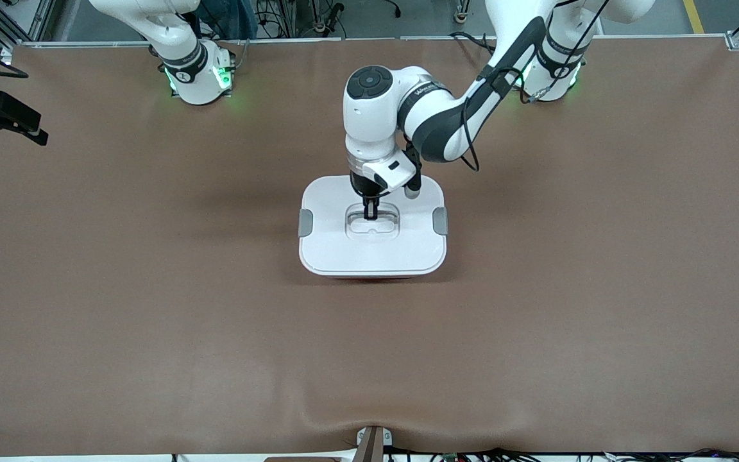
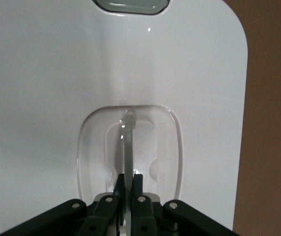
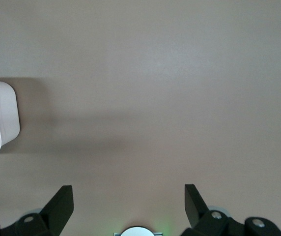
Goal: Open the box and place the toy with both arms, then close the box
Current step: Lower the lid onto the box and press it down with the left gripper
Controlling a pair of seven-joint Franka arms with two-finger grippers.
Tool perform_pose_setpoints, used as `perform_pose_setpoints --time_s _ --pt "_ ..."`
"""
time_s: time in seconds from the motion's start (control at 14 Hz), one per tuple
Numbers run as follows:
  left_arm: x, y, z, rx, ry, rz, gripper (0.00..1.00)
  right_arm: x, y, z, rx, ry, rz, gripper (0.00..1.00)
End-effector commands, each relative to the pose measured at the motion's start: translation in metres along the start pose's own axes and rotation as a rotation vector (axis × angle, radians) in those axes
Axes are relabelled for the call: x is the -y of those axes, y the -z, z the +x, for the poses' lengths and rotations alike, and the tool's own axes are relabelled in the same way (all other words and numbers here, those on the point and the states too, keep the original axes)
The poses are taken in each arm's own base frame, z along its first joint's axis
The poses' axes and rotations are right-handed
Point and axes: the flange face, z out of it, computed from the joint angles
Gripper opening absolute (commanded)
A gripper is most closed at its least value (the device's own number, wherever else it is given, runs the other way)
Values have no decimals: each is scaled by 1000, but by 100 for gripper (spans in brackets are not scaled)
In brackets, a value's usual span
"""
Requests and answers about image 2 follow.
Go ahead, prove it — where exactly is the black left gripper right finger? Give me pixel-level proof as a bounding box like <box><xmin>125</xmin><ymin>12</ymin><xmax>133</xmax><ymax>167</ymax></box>
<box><xmin>130</xmin><ymin>173</ymin><xmax>160</xmax><ymax>236</ymax></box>

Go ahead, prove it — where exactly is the white box lid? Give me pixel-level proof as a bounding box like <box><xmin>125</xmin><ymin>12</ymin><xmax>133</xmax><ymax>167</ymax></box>
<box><xmin>0</xmin><ymin>0</ymin><xmax>251</xmax><ymax>236</ymax></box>

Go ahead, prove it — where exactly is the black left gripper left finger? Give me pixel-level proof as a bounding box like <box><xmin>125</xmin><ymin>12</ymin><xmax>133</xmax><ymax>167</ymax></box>
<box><xmin>80</xmin><ymin>173</ymin><xmax>127</xmax><ymax>236</ymax></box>

